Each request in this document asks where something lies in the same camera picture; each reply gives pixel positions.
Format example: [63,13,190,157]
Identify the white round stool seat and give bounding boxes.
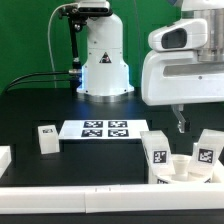
[148,153,214,185]

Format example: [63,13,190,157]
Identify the black cables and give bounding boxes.
[0,70,73,96]

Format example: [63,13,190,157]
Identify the white fence wall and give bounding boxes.
[0,142,224,214]

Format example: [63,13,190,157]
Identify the white marker base plate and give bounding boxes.
[59,120,149,140]

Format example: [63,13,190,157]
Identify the grey overhead camera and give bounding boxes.
[77,0,112,17]

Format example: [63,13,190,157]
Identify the white left fence piece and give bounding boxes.
[0,146,11,178]

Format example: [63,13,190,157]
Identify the black camera stand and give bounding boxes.
[59,5,82,90]

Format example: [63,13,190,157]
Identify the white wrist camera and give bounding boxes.
[148,19,208,52]

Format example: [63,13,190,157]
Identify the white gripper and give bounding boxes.
[141,51,224,133]

